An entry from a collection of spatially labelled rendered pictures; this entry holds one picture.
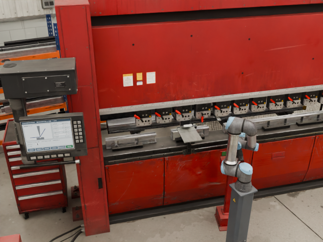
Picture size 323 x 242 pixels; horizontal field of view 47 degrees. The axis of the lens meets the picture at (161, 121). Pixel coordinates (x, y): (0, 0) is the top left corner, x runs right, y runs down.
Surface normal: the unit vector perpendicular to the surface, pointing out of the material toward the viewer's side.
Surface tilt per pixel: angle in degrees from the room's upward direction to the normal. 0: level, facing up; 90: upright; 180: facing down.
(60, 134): 90
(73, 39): 90
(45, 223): 0
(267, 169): 90
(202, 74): 90
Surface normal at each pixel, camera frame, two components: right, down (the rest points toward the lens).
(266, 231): 0.00, -0.88
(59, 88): 0.18, 0.48
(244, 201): 0.44, 0.44
